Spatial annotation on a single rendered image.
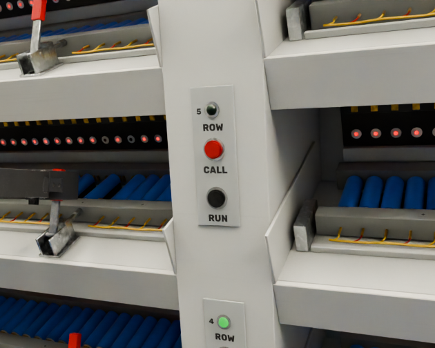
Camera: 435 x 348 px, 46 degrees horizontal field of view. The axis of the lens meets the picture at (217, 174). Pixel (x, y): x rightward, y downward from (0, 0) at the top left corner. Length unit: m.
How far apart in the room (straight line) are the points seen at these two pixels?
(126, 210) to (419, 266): 0.31
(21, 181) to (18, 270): 0.17
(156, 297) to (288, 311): 0.14
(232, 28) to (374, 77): 0.12
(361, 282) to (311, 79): 0.17
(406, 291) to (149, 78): 0.28
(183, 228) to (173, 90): 0.12
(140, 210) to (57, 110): 0.14
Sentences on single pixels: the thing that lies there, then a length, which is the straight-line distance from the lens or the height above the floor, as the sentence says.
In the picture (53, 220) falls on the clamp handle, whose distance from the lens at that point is 0.59.
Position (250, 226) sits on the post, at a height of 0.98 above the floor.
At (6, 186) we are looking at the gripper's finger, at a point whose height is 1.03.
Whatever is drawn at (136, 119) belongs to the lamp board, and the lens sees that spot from 0.67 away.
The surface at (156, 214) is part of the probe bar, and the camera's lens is 0.57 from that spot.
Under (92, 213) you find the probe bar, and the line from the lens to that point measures 0.62.
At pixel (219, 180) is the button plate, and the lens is 0.45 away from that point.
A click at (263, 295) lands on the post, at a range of 0.47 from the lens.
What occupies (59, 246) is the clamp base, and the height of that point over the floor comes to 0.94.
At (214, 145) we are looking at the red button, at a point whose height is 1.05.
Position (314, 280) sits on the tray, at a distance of 0.46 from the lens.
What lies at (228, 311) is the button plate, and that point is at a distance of 0.48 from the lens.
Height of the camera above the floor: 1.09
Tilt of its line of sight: 8 degrees down
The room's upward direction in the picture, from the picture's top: 3 degrees counter-clockwise
